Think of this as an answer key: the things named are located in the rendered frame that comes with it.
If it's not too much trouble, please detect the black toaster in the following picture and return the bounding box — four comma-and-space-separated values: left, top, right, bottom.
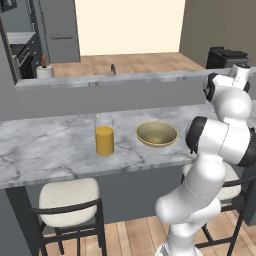
205, 46, 251, 70

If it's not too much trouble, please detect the black stool with white cushion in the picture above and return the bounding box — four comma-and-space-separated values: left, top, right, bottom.
181, 162, 256, 256
29, 177, 108, 256

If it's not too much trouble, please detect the grey fridge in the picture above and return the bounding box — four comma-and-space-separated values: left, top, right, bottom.
38, 0, 81, 64

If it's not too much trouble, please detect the white paper towel roll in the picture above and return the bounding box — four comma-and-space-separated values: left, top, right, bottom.
36, 55, 55, 80

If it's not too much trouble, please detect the yellow ice bowl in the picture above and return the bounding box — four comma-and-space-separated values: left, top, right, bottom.
135, 120, 179, 148

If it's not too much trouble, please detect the glass cup with orange juice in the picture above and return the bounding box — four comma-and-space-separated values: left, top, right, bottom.
94, 113, 116, 157

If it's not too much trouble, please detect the grey cupboard run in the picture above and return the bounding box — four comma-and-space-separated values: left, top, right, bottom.
6, 31, 44, 80

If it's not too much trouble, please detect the black oven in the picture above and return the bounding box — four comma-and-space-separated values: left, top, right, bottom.
9, 43, 36, 80

